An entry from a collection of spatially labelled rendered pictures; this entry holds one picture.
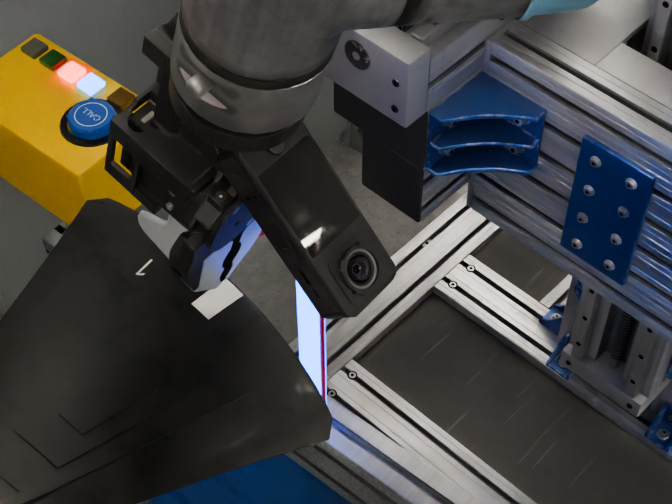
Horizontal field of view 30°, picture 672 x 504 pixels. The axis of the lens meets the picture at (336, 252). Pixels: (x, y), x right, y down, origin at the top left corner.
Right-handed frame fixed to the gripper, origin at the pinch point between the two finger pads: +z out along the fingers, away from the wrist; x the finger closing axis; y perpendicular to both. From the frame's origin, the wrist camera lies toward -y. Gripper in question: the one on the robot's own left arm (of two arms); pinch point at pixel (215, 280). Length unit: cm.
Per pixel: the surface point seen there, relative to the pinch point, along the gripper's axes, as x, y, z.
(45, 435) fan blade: 14.1, 0.2, 1.3
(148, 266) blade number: 1.0, 4.5, 3.3
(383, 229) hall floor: -91, 16, 130
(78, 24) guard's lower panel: -46, 55, 68
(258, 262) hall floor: -70, 28, 134
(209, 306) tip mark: 0.4, -0.4, 2.8
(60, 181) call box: -7.5, 20.4, 22.3
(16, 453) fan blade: 16.0, 0.6, 1.3
